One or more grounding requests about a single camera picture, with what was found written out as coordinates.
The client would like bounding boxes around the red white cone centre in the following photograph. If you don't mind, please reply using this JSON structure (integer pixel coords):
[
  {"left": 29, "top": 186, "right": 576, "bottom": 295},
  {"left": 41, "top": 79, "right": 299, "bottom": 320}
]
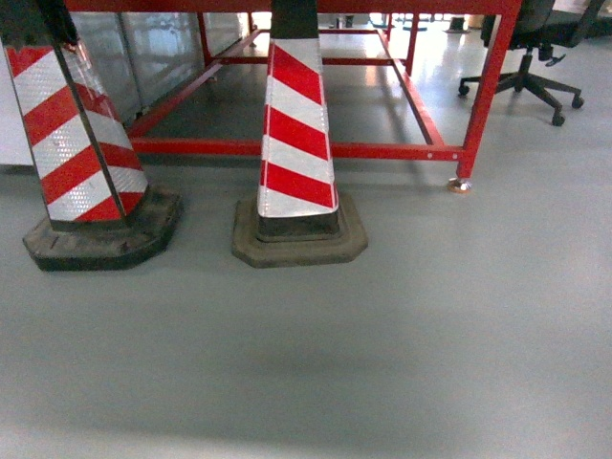
[{"left": 231, "top": 1, "right": 368, "bottom": 268}]

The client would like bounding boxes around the red white cone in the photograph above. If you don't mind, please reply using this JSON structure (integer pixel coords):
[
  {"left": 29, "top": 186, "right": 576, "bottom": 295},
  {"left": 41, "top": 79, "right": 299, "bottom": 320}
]
[
  {"left": 231, "top": 1, "right": 368, "bottom": 268},
  {"left": 1, "top": 1, "right": 183, "bottom": 272}
]

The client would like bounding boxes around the red white cone left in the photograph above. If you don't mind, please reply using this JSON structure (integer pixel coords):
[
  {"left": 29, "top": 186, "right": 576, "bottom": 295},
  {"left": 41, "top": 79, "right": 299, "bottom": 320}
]
[{"left": 1, "top": 1, "right": 183, "bottom": 272}]

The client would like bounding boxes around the black office chair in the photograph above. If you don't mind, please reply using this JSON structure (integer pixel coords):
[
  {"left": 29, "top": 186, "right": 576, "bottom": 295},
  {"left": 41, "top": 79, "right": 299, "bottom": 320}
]
[{"left": 457, "top": 0, "right": 608, "bottom": 127}]

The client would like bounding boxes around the red metal table frame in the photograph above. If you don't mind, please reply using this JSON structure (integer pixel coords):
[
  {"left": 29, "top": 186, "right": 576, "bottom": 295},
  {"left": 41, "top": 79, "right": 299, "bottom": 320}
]
[{"left": 64, "top": 0, "right": 523, "bottom": 195}]

